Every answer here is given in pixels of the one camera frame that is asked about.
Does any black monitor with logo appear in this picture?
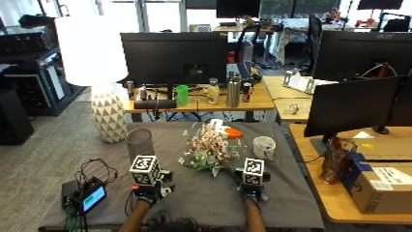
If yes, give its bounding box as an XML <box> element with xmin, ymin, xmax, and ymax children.
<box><xmin>313</xmin><ymin>30</ymin><xmax>412</xmax><ymax>85</ymax></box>

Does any blue and red can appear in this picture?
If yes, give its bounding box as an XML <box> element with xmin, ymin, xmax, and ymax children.
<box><xmin>242</xmin><ymin>82</ymin><xmax>254</xmax><ymax>103</ymax></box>

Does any black office chair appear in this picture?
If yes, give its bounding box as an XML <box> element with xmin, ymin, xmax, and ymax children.
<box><xmin>234</xmin><ymin>22</ymin><xmax>263</xmax><ymax>81</ymax></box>

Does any light wooden side desk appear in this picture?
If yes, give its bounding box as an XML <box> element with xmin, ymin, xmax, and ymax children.
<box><xmin>289</xmin><ymin>123</ymin><xmax>412</xmax><ymax>225</ymax></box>

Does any dark grey tablecloth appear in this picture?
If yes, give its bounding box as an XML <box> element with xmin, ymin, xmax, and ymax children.
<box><xmin>38</xmin><ymin>121</ymin><xmax>326</xmax><ymax>231</ymax></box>

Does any orange and white object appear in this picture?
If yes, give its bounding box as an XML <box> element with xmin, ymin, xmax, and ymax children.
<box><xmin>209</xmin><ymin>118</ymin><xmax>245</xmax><ymax>140</ymax></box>

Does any white lamp shade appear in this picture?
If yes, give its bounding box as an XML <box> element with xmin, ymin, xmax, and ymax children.
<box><xmin>55</xmin><ymin>14</ymin><xmax>131</xmax><ymax>87</ymax></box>

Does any brown glass vase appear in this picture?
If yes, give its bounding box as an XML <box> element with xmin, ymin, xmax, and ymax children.
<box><xmin>319</xmin><ymin>135</ymin><xmax>358</xmax><ymax>186</ymax></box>

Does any right glove marker cube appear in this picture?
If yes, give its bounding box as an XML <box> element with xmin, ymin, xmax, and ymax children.
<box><xmin>243</xmin><ymin>157</ymin><xmax>266</xmax><ymax>187</ymax></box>

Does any person's left hand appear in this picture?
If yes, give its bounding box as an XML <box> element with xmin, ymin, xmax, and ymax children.
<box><xmin>131</xmin><ymin>169</ymin><xmax>177</xmax><ymax>205</ymax></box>

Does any large black monitor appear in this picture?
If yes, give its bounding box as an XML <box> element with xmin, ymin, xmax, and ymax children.
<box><xmin>121</xmin><ymin>31</ymin><xmax>230</xmax><ymax>89</ymax></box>

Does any black equipment rack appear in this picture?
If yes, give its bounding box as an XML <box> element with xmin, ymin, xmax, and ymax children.
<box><xmin>0</xmin><ymin>14</ymin><xmax>89</xmax><ymax>117</ymax></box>

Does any black background monitor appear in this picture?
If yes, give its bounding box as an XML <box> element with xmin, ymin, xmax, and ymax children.
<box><xmin>215</xmin><ymin>0</ymin><xmax>263</xmax><ymax>19</ymax></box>

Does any grey mesh cylinder holder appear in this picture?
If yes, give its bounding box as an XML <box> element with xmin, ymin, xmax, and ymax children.
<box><xmin>126</xmin><ymin>128</ymin><xmax>157</xmax><ymax>165</ymax></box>

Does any crumpled foil ball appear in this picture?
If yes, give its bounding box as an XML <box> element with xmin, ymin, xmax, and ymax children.
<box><xmin>285</xmin><ymin>103</ymin><xmax>302</xmax><ymax>115</ymax></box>

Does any white paint-stained mug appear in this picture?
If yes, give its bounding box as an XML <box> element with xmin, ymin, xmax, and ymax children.
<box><xmin>253</xmin><ymin>135</ymin><xmax>278</xmax><ymax>161</ymax></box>

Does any white patterned lamp base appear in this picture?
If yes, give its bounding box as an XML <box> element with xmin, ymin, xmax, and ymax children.
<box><xmin>91</xmin><ymin>82</ymin><xmax>130</xmax><ymax>144</ymax></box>

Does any white box on desk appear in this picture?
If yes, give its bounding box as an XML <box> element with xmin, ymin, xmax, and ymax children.
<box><xmin>282</xmin><ymin>69</ymin><xmax>341</xmax><ymax>95</ymax></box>

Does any black device with lit screen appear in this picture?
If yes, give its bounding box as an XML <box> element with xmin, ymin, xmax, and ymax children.
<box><xmin>61</xmin><ymin>176</ymin><xmax>109</xmax><ymax>217</ymax></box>

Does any black speaker bar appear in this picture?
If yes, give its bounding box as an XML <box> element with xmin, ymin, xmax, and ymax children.
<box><xmin>133</xmin><ymin>99</ymin><xmax>178</xmax><ymax>110</ymax></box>

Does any left glove marker cube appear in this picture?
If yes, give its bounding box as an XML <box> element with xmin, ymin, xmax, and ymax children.
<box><xmin>130</xmin><ymin>155</ymin><xmax>163</xmax><ymax>187</ymax></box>

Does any black monitor on stand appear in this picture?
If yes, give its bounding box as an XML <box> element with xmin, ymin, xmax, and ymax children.
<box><xmin>303</xmin><ymin>74</ymin><xmax>407</xmax><ymax>159</ymax></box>

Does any glove marker cube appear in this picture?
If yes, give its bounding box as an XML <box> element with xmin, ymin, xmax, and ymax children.
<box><xmin>130</xmin><ymin>155</ymin><xmax>163</xmax><ymax>187</ymax></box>
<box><xmin>243</xmin><ymin>157</ymin><xmax>266</xmax><ymax>187</ymax></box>

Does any cardboard box with blue tape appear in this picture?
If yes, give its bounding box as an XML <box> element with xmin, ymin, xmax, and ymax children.
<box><xmin>341</xmin><ymin>152</ymin><xmax>412</xmax><ymax>215</ymax></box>

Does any person's right hand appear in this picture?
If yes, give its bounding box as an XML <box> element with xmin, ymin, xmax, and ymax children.
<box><xmin>234</xmin><ymin>167</ymin><xmax>274</xmax><ymax>203</ymax></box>

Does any dark slim can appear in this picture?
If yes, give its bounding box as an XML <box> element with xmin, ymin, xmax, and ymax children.
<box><xmin>126</xmin><ymin>80</ymin><xmax>137</xmax><ymax>102</ymax></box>

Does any artificial flower bouquet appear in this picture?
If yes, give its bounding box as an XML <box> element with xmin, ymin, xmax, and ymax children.
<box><xmin>178</xmin><ymin>119</ymin><xmax>249</xmax><ymax>178</ymax></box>

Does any stainless steel bottle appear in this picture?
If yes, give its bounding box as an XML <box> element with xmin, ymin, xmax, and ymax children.
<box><xmin>226</xmin><ymin>72</ymin><xmax>245</xmax><ymax>108</ymax></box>

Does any wooden desk with seam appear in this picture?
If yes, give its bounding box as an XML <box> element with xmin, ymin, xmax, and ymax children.
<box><xmin>262</xmin><ymin>74</ymin><xmax>317</xmax><ymax>124</ymax></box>

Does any green plastic cup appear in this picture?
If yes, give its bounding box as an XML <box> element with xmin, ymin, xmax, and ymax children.
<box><xmin>175</xmin><ymin>84</ymin><xmax>191</xmax><ymax>107</ymax></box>

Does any clear bottle with yellow label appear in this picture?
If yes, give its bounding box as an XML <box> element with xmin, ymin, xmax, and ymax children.
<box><xmin>206</xmin><ymin>76</ymin><xmax>221</xmax><ymax>105</ymax></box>

